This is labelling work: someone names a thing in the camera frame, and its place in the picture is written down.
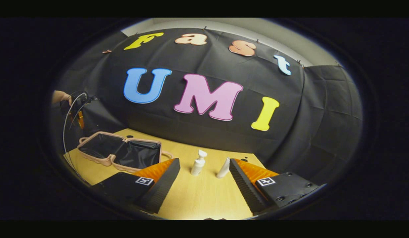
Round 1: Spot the white pump bottle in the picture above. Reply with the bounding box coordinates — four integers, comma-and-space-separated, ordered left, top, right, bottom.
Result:
190, 149, 208, 176

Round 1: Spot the white cable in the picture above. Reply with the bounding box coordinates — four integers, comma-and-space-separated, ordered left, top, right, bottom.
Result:
62, 92, 89, 180

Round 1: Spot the pink suitcase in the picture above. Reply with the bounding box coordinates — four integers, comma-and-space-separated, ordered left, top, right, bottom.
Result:
77, 131, 173, 173

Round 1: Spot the white squeeze tube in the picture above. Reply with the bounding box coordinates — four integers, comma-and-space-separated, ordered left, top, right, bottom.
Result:
217, 157, 230, 179

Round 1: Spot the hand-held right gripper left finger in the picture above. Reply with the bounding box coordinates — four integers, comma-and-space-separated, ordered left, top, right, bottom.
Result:
91, 158, 181, 214

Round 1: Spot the black backdrop cloth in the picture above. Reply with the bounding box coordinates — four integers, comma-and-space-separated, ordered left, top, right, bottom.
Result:
49, 28, 363, 185

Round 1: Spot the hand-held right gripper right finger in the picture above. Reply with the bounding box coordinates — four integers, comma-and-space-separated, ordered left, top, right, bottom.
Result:
229, 159, 327, 214

